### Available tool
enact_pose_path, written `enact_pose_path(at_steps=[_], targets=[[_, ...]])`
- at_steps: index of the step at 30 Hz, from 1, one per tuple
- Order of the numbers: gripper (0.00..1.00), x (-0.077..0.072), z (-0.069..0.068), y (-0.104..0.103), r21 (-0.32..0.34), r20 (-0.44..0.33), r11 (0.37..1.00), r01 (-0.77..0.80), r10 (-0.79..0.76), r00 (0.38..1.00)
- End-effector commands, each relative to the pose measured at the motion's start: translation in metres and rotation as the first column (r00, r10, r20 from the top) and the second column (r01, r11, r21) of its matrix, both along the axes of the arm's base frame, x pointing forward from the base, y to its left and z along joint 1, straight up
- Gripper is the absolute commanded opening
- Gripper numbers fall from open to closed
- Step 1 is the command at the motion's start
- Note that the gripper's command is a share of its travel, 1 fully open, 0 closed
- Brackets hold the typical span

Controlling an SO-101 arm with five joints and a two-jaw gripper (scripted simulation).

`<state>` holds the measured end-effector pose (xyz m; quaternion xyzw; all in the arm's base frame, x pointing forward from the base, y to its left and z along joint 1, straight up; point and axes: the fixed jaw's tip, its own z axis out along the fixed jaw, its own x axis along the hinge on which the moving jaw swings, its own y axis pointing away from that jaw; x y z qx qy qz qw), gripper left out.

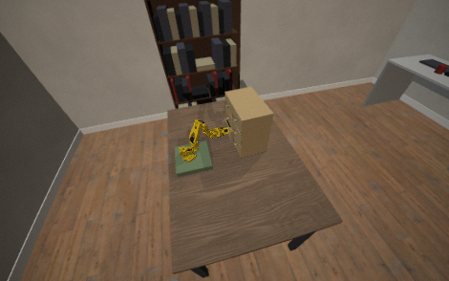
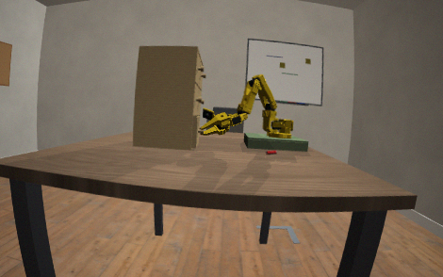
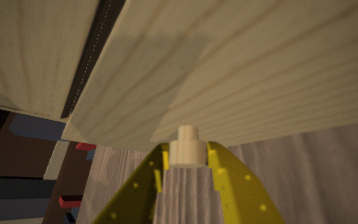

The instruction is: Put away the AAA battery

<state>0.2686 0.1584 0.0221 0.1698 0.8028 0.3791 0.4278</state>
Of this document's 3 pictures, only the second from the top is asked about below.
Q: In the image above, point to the brown wooden chest of drawers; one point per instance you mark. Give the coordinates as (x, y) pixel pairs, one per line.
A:
(164, 97)

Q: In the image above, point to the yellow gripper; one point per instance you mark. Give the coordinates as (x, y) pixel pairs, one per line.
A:
(219, 122)

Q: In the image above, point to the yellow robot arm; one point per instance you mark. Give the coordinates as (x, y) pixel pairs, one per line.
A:
(268, 114)

